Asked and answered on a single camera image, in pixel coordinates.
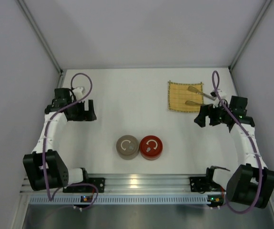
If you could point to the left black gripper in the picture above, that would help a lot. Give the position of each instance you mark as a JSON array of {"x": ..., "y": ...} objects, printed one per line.
[{"x": 84, "y": 114}]

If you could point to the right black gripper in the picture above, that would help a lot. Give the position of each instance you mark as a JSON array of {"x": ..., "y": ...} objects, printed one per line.
[{"x": 209, "y": 114}]

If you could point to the metal tongs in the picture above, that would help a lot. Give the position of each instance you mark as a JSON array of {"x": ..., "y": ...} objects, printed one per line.
[{"x": 196, "y": 91}]

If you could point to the grey round lid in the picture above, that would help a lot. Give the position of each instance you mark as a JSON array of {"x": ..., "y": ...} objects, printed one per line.
[{"x": 127, "y": 144}]

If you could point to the red round lid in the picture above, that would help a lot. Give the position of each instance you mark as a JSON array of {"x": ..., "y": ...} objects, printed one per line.
[{"x": 151, "y": 145}]

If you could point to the steel round container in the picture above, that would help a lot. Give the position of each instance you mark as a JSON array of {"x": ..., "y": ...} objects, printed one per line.
[
  {"x": 128, "y": 157},
  {"x": 150, "y": 157}
]

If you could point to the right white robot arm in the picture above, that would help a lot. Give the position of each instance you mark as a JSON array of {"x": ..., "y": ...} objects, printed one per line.
[{"x": 252, "y": 183}]

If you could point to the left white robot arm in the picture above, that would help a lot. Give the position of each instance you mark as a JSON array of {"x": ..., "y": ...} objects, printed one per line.
[{"x": 44, "y": 166}]

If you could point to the bamboo mat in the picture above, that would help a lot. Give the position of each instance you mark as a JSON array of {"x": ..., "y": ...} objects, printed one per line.
[{"x": 178, "y": 94}]

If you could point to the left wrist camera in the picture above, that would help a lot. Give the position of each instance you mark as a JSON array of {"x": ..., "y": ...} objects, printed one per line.
[{"x": 79, "y": 92}]

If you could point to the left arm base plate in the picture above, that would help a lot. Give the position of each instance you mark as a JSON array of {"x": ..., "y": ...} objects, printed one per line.
[{"x": 88, "y": 186}]

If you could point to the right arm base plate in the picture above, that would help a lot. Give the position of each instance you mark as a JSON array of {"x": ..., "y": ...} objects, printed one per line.
[{"x": 203, "y": 184}]

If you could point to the aluminium rail frame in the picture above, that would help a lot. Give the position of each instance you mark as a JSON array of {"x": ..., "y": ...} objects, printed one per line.
[{"x": 131, "y": 189}]

